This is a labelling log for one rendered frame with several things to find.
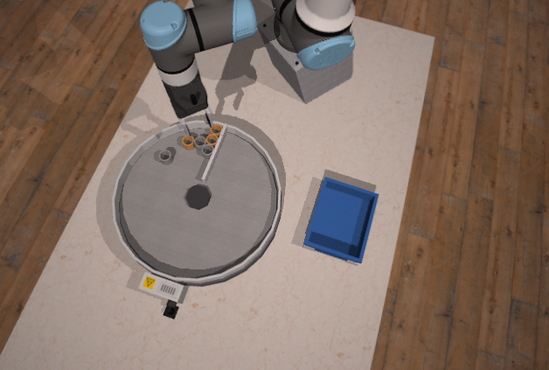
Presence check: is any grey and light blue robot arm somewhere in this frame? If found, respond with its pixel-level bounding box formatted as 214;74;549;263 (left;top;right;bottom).
140;0;355;74

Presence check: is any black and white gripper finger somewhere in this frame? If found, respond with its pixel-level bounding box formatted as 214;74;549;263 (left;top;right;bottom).
205;105;214;128
178;118;191;137

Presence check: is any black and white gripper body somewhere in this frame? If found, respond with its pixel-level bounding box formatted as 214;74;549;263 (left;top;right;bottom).
157;58;208;119

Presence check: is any grey metal ring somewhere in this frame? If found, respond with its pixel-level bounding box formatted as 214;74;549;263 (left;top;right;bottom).
159;150;173;165
194;136;207;151
202;144;214;159

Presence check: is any bronze bushing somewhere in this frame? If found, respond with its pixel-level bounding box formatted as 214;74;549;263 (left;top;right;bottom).
206;134;218;148
182;136;195;150
211;124;222;138

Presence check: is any blue crate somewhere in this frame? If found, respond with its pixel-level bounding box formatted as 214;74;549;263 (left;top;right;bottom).
303;177;379;266

